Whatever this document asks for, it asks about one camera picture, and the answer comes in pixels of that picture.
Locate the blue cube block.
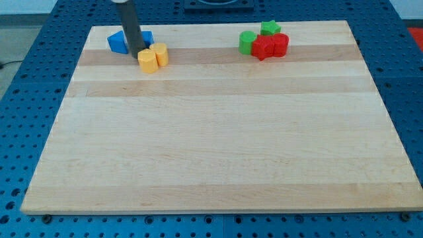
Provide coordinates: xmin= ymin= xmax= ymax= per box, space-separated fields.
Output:
xmin=141 ymin=31 xmax=155 ymax=48

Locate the light wooden board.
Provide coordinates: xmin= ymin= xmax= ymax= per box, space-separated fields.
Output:
xmin=20 ymin=20 xmax=422 ymax=215

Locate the yellow pentagon block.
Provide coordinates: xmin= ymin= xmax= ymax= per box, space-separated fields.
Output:
xmin=137 ymin=49 xmax=159 ymax=73

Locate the yellow heart block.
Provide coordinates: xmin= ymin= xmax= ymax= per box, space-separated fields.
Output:
xmin=149 ymin=42 xmax=169 ymax=67

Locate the red star block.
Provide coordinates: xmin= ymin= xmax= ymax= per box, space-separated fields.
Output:
xmin=251 ymin=35 xmax=274 ymax=61

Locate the green cylinder block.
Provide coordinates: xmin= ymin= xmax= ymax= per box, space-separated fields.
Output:
xmin=238 ymin=30 xmax=257 ymax=55

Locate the red rounded block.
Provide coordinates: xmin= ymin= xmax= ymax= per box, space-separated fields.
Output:
xmin=272 ymin=33 xmax=289 ymax=58

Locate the green star block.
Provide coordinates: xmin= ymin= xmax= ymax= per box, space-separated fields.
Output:
xmin=260 ymin=20 xmax=282 ymax=36

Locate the blue triangular block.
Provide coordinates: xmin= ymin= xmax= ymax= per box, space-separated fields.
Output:
xmin=107 ymin=30 xmax=128 ymax=54

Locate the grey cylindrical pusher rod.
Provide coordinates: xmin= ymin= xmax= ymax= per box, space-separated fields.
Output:
xmin=112 ymin=0 xmax=146 ymax=59

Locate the red object at right edge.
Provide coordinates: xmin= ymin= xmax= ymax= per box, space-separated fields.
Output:
xmin=408 ymin=27 xmax=423 ymax=51

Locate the black cable on floor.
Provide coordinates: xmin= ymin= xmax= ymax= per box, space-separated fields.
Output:
xmin=0 ymin=59 xmax=22 ymax=70

